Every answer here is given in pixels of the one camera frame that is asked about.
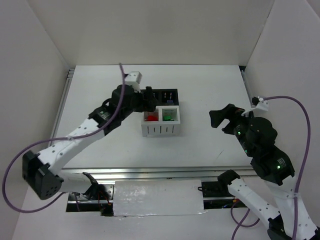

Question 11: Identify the red ridged lego brick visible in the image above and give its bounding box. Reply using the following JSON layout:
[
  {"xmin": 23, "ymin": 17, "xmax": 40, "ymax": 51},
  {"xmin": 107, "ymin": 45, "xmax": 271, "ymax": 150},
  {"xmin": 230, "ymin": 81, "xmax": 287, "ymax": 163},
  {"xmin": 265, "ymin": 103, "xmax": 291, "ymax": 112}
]
[{"xmin": 145, "ymin": 115, "xmax": 159, "ymax": 122}]

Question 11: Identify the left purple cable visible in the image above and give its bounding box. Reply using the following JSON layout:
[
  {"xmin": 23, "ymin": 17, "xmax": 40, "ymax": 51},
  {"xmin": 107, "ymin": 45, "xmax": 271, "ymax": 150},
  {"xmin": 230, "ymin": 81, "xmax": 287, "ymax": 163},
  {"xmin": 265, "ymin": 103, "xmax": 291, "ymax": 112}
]
[{"xmin": 1, "ymin": 62, "xmax": 131, "ymax": 214}]

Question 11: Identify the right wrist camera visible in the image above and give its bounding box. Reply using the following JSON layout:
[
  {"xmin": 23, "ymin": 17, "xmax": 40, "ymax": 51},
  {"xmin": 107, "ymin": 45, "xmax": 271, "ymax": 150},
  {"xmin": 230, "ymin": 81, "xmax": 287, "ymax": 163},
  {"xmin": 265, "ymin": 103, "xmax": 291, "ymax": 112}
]
[{"xmin": 241, "ymin": 96, "xmax": 269, "ymax": 117}]

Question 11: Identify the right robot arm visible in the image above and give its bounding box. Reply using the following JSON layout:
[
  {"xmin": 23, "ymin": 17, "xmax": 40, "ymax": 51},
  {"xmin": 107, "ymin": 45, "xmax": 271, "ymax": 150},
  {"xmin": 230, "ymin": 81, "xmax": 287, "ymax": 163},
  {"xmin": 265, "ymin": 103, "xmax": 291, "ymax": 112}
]
[{"xmin": 209, "ymin": 104, "xmax": 320, "ymax": 240}]

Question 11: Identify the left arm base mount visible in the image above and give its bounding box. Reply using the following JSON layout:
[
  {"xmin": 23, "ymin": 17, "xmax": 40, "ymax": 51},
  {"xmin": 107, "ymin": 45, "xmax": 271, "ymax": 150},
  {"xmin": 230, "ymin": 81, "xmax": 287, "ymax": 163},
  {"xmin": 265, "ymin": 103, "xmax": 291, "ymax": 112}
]
[{"xmin": 83, "ymin": 183, "xmax": 112, "ymax": 208}]

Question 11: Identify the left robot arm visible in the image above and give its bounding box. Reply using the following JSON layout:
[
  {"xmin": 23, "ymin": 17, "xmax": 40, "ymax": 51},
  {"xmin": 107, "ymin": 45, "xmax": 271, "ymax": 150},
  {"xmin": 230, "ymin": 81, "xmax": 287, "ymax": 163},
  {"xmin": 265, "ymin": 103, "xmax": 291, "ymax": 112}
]
[{"xmin": 22, "ymin": 84, "xmax": 157, "ymax": 200}]

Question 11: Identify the aluminium rail frame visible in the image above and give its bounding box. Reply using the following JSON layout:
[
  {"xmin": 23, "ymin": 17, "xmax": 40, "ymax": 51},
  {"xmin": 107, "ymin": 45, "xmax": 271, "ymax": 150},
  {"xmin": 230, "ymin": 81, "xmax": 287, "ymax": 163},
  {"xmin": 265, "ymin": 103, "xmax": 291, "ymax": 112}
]
[{"xmin": 63, "ymin": 65, "xmax": 254, "ymax": 179}]

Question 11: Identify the white foam cover panel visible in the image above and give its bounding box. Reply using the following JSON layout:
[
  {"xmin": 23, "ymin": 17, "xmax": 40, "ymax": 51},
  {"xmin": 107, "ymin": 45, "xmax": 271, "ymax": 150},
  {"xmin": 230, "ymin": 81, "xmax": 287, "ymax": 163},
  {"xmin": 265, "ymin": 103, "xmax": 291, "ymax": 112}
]
[{"xmin": 113, "ymin": 179, "xmax": 205, "ymax": 217}]

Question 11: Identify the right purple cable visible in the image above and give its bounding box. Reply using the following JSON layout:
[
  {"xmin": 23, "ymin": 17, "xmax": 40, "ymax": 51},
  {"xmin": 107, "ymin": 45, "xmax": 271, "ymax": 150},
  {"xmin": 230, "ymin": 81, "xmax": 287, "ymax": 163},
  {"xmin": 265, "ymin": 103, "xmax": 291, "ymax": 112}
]
[{"xmin": 229, "ymin": 96, "xmax": 311, "ymax": 240}]

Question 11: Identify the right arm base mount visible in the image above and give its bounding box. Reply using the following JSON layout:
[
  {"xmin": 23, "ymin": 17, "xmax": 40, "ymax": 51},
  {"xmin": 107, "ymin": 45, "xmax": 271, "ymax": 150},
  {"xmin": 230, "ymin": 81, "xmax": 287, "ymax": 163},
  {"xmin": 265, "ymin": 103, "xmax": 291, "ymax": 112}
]
[{"xmin": 197, "ymin": 181, "xmax": 239, "ymax": 210}]

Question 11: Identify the purple cable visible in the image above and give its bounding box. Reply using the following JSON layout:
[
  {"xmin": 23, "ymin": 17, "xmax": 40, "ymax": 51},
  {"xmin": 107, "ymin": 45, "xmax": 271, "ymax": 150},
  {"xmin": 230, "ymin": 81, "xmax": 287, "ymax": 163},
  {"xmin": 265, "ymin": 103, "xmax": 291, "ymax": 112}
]
[
  {"xmin": 1, "ymin": 62, "xmax": 131, "ymax": 214},
  {"xmin": 229, "ymin": 96, "xmax": 311, "ymax": 240}
]

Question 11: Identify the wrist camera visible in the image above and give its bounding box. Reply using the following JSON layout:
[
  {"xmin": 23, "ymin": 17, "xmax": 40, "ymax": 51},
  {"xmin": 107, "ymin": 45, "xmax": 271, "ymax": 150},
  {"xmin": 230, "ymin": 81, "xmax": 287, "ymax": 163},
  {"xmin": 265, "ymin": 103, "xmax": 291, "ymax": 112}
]
[
  {"xmin": 125, "ymin": 71, "xmax": 142, "ymax": 92},
  {"xmin": 241, "ymin": 96, "xmax": 269, "ymax": 117}
]

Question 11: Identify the black container pair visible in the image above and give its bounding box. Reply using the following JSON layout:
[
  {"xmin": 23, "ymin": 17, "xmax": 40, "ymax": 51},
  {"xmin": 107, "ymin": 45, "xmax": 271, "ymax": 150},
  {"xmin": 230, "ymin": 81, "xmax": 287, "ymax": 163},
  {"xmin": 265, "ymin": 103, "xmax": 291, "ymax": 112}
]
[{"xmin": 152, "ymin": 88, "xmax": 179, "ymax": 106}]

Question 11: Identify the white container pair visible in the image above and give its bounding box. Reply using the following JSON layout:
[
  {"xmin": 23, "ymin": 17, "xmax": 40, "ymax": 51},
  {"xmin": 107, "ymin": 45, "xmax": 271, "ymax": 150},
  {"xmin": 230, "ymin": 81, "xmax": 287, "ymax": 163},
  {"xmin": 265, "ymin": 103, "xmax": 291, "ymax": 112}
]
[{"xmin": 141, "ymin": 105, "xmax": 181, "ymax": 137}]

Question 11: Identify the green lego brick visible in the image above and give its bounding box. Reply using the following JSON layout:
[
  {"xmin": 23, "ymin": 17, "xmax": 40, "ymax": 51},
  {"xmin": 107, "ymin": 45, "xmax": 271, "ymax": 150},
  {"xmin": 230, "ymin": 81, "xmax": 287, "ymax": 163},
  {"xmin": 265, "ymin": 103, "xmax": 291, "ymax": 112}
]
[{"xmin": 162, "ymin": 115, "xmax": 177, "ymax": 122}]

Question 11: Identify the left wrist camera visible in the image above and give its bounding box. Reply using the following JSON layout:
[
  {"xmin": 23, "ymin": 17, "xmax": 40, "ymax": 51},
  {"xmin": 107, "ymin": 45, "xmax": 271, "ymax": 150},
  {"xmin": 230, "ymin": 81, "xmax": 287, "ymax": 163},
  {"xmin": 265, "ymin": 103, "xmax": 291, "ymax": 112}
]
[{"xmin": 125, "ymin": 71, "xmax": 142, "ymax": 92}]

